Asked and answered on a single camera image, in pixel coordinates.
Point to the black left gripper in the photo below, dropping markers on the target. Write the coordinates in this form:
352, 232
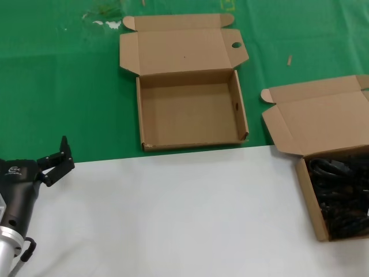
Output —
17, 187

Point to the short flat wood strip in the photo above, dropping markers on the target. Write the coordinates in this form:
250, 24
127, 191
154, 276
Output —
289, 60

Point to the cardboard box with round hole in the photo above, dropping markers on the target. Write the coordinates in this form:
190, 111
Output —
187, 115

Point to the green table cloth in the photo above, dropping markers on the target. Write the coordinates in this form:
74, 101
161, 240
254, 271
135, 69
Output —
57, 72

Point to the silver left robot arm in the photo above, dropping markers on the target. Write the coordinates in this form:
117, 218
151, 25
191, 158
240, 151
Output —
7, 245

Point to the open brown cardboard box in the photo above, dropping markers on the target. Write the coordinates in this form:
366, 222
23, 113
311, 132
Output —
317, 115

